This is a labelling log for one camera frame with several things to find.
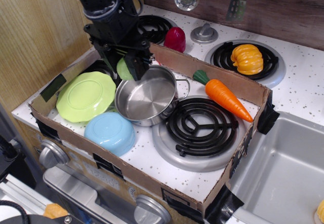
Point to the back left black burner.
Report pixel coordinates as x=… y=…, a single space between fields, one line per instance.
x=154 y=28

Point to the right silver oven knob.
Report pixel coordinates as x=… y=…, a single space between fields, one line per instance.
x=150 y=211

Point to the orange toy at bottom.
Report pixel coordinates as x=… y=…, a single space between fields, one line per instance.
x=54 y=211

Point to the hanging silver spatula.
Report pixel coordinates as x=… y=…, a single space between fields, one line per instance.
x=236 y=10

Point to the red toy pepper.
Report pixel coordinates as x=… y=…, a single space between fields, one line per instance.
x=175 y=39

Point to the brown cardboard fence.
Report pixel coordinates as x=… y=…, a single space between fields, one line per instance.
x=189 y=197

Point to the silver oven knob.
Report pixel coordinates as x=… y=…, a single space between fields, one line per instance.
x=150 y=211
x=52 y=155

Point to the stainless steel pot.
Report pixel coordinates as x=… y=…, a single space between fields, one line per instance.
x=153 y=98

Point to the left silver oven knob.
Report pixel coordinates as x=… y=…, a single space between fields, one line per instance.
x=52 y=155

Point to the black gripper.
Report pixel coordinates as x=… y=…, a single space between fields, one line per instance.
x=114 y=23

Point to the yellow toy in sink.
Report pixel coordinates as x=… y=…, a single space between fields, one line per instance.
x=320 y=211

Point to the front right black burner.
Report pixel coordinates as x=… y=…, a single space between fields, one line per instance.
x=199 y=136

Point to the orange toy carrot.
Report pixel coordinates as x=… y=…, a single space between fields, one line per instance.
x=222 y=95

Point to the light green plastic plate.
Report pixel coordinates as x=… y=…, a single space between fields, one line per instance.
x=86 y=96

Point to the silver stove top knob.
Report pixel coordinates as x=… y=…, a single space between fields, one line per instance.
x=204 y=34

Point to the light green toy broccoli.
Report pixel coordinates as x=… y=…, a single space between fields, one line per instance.
x=123 y=71

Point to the grey toy sink basin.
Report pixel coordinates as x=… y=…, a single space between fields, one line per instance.
x=280 y=180

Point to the yellow toy bell pepper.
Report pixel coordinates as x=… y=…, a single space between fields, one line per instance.
x=247 y=59

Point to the light blue plastic bowl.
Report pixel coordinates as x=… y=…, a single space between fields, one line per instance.
x=112 y=132

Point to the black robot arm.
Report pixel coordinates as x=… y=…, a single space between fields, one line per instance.
x=114 y=34

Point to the silver oven door handle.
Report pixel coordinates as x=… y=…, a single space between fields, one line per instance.
x=79 y=194

